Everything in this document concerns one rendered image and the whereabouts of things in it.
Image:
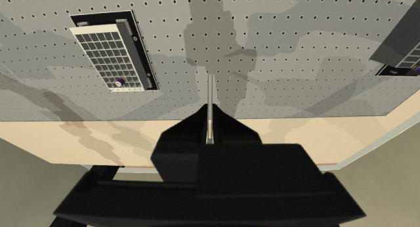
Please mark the purple vial with white cap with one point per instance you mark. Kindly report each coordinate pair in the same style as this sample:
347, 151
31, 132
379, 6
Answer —
416, 68

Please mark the cream grid rack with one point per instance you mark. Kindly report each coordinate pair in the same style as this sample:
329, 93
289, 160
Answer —
99, 42

